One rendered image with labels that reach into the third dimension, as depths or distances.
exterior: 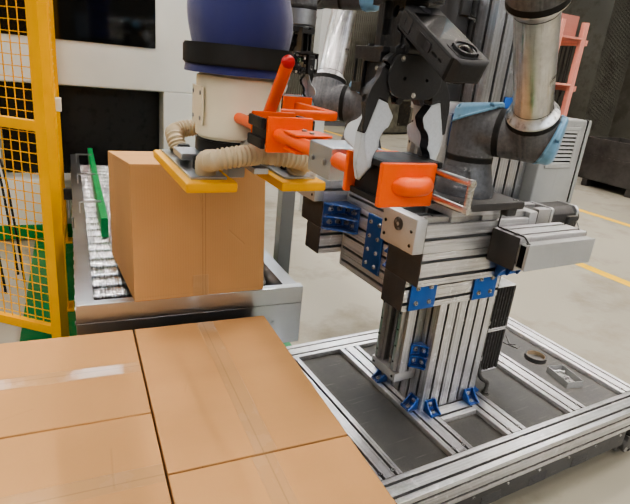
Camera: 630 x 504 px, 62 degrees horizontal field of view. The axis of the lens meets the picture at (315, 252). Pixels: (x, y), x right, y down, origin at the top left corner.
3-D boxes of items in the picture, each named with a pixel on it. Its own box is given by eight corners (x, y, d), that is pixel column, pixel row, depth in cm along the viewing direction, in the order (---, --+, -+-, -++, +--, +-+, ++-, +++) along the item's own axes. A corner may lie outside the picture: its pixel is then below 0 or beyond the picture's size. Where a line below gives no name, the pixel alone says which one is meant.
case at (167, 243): (112, 254, 205) (107, 150, 196) (212, 248, 223) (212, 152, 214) (134, 302, 153) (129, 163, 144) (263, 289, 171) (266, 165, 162)
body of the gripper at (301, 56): (292, 74, 139) (295, 25, 135) (279, 72, 146) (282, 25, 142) (317, 77, 142) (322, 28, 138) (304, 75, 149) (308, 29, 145)
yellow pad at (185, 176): (152, 157, 125) (152, 136, 123) (194, 158, 129) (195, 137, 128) (185, 193, 97) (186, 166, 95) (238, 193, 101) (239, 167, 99)
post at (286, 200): (265, 347, 255) (280, 139, 222) (278, 345, 258) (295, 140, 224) (269, 354, 250) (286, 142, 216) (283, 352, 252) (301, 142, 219)
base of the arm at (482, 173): (463, 184, 147) (470, 149, 144) (504, 198, 135) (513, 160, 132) (421, 185, 140) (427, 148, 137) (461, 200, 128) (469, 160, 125)
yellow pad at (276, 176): (230, 158, 133) (231, 138, 132) (267, 158, 138) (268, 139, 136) (281, 192, 105) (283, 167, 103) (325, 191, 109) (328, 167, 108)
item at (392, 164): (341, 189, 65) (346, 149, 64) (391, 188, 69) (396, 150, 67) (377, 208, 58) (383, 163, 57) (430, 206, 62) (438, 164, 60)
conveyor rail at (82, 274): (71, 182, 354) (69, 154, 347) (80, 182, 356) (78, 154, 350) (77, 363, 158) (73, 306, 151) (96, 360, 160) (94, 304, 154)
